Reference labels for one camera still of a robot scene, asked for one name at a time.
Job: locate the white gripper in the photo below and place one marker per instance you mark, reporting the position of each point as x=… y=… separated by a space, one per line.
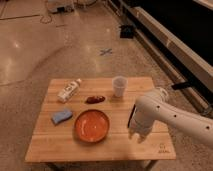
x=140 y=124

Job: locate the orange ceramic bowl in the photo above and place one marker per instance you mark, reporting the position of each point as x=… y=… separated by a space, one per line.
x=92 y=126

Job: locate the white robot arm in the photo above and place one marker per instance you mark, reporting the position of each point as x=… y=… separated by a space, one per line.
x=152 y=106

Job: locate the dark red food item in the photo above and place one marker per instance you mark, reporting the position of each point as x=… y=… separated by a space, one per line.
x=95 y=99

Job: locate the translucent plastic cup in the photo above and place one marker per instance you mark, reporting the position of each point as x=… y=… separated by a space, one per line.
x=119 y=84

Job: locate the wooden table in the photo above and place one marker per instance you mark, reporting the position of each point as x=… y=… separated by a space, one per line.
x=57 y=143

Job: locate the white plastic bottle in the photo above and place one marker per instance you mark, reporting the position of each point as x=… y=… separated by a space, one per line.
x=69 y=90

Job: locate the blue sponge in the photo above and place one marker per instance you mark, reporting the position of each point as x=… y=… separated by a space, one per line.
x=61 y=116

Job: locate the black box on floor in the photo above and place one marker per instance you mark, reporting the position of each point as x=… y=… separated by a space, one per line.
x=126 y=31

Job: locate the long grey black bench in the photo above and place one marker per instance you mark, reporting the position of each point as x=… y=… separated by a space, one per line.
x=179 y=35

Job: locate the grey device on floor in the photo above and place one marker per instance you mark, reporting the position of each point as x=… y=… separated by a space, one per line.
x=57 y=6

